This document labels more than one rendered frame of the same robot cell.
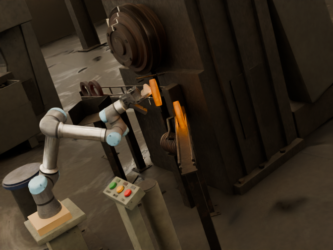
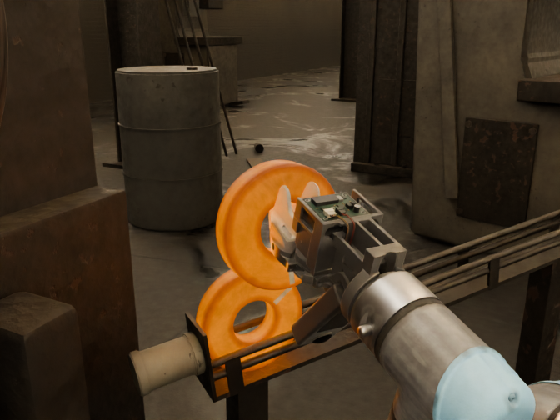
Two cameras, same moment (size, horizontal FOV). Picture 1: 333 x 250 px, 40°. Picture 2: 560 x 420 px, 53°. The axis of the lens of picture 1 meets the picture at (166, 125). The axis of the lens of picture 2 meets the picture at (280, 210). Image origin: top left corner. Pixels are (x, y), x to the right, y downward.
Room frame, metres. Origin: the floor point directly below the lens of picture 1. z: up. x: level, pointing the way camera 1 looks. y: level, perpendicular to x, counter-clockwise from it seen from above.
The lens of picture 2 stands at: (2.88, 0.54, 1.10)
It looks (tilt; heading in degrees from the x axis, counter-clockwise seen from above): 18 degrees down; 237
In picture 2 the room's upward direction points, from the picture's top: straight up
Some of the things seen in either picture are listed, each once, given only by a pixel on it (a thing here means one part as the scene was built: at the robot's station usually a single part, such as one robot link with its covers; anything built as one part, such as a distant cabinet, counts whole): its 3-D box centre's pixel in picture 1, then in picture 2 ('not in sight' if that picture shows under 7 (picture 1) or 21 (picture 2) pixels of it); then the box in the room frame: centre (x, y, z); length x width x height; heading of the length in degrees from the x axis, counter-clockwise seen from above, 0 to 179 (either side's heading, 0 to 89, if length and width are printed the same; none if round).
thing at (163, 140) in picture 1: (186, 171); not in sight; (2.66, -0.02, 0.27); 0.22 x 0.13 x 0.53; 30
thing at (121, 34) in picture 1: (121, 45); not in sight; (2.97, 0.11, 1.11); 0.28 x 0.06 x 0.28; 30
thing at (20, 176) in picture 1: (33, 197); not in sight; (3.15, 1.11, 0.22); 0.32 x 0.32 x 0.43
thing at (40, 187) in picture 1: (40, 188); not in sight; (2.58, 0.85, 0.52); 0.13 x 0.12 x 0.14; 166
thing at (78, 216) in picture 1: (54, 220); not in sight; (2.58, 0.86, 0.28); 0.32 x 0.32 x 0.04; 25
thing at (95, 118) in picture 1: (105, 145); not in sight; (3.33, 0.50, 0.36); 0.26 x 0.20 x 0.72; 65
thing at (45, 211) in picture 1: (47, 205); not in sight; (2.57, 0.86, 0.40); 0.15 x 0.15 x 0.10
